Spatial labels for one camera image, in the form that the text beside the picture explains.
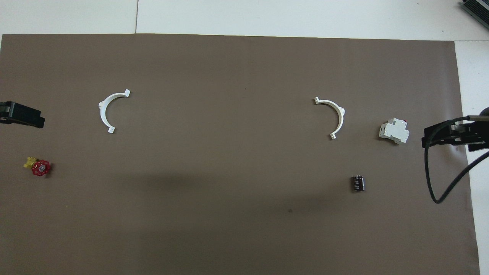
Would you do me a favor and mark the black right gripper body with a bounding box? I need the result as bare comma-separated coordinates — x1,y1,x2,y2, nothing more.
456,116,489,145

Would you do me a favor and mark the white half-ring pipe clamp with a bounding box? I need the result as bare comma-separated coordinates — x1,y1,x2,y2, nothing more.
314,97,346,140
98,89,131,134

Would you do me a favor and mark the white circuit breaker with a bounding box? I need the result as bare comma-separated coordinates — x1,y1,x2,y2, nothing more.
378,118,410,145

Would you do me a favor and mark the grey ribbed metal device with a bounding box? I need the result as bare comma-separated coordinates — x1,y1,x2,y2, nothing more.
460,0,489,20

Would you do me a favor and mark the brown paper table mat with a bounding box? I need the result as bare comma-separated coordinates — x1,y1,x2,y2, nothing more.
0,34,481,275

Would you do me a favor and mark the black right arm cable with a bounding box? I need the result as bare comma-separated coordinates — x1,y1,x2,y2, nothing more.
424,115,489,204

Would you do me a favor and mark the red-handled yellow valve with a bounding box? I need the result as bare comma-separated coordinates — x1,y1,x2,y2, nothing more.
23,156,51,177

